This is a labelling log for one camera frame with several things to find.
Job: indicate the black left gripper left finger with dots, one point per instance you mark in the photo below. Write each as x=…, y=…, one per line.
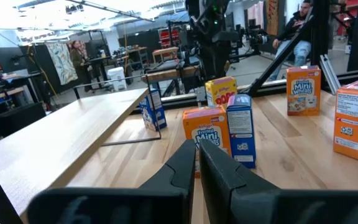
x=172, y=186

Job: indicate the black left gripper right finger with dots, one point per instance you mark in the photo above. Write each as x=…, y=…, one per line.
x=235, y=193

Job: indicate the blue Frosted Flakes cereal box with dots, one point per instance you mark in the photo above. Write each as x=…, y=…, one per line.
x=154, y=115
x=241, y=130

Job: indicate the yellow Pops cereal box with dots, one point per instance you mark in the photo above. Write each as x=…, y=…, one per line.
x=221, y=93

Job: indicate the orange Mini Wheats cereal box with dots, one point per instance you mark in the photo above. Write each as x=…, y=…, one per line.
x=353, y=124
x=207, y=124
x=303, y=93

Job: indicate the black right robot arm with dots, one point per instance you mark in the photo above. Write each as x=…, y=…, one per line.
x=211, y=59

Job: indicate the wooden shelf with black legs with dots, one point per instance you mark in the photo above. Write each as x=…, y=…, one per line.
x=57, y=133

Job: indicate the red storage rack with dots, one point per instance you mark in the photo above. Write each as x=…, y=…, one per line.
x=169, y=37

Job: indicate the small wooden table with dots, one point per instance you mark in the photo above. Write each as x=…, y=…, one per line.
x=165, y=51

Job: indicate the wooden top workbench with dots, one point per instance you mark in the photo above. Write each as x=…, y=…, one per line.
x=169, y=74

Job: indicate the orange patterned banner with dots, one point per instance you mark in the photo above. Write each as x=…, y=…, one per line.
x=272, y=17

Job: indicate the seated person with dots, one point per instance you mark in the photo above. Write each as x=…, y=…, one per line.
x=294, y=40

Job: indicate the white plastic bin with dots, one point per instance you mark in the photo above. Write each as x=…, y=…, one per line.
x=117, y=77

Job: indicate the silver aluminium extrusion bar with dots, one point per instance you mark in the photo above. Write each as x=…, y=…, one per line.
x=330, y=74

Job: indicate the floral patterned curtain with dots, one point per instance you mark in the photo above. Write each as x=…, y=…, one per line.
x=62, y=63

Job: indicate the black case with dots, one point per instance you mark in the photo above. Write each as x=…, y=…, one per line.
x=19, y=118

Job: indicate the wooden desk with equipment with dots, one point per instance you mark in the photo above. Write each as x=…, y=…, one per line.
x=2, y=91

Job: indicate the black flat panel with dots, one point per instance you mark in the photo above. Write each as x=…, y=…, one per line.
x=9, y=59

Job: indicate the black camera on stand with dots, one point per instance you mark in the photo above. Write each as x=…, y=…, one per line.
x=256, y=37

